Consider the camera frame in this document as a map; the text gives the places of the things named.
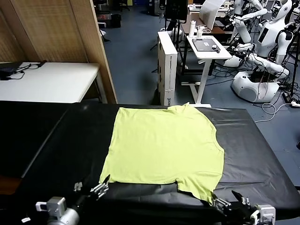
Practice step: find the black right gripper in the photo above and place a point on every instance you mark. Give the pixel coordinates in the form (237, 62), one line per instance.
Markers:
(239, 212)

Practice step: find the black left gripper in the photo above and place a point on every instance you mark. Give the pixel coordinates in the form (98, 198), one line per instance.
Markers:
(84, 202)

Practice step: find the yellow-green t-shirt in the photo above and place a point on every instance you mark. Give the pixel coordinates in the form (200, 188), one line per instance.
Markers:
(161, 145)

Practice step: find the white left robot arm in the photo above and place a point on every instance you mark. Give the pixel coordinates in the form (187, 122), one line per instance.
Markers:
(68, 216)

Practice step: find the black plastic table cover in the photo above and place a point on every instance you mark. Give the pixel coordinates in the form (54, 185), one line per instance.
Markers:
(246, 152)

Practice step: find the black sneaker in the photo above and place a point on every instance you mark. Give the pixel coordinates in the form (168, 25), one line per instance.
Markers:
(298, 145)

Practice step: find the white rectangular table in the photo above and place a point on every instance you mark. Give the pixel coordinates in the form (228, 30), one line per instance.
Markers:
(54, 79)

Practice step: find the white power strip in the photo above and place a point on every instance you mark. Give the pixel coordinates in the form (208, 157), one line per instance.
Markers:
(295, 103)

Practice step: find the black tripod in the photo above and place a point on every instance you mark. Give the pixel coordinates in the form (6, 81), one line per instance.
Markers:
(292, 86)

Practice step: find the black power adapter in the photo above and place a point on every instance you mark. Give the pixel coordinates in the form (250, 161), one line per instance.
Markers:
(5, 78)

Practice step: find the tall white cardboard box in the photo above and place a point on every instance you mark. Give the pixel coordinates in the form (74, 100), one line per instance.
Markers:
(170, 75)

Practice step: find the black pouch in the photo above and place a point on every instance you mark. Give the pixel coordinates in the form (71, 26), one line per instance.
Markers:
(7, 70)

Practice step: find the white adjustable side desk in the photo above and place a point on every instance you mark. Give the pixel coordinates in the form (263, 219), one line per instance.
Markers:
(223, 55)

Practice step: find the small black device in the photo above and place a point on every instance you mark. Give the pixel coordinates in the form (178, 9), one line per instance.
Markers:
(216, 48)

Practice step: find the grey laptop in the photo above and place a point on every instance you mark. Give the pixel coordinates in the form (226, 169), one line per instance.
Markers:
(204, 45)

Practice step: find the black bin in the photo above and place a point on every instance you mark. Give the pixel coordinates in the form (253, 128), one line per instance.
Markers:
(116, 21)

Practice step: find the white humanoid robot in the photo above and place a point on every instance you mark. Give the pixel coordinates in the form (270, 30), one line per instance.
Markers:
(245, 32)
(269, 32)

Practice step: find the brown desk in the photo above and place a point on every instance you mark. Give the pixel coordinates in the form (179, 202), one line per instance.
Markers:
(219, 29)

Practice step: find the white bottle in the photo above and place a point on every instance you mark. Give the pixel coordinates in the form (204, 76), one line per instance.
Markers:
(192, 29)

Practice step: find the white curved panel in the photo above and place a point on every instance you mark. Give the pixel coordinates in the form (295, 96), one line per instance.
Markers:
(208, 14)

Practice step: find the black monitor on stand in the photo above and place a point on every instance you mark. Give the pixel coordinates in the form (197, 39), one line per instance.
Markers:
(175, 9)

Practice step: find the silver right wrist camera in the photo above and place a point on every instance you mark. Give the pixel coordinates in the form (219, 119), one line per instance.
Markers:
(264, 212)

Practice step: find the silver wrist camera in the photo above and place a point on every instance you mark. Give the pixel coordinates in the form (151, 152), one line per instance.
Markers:
(56, 204)
(264, 212)

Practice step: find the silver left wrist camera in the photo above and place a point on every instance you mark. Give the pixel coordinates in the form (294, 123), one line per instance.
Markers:
(56, 204)

